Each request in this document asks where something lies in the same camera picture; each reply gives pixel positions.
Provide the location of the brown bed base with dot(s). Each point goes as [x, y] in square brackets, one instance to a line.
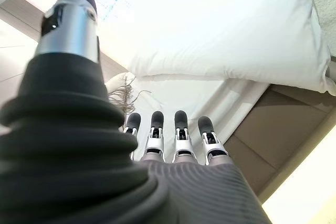
[278, 134]

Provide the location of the white duvet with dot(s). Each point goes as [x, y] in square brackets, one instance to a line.
[210, 32]

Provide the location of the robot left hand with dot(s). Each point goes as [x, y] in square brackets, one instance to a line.
[78, 171]

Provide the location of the grey fringed throw blanket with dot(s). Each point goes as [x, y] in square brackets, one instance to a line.
[123, 98]

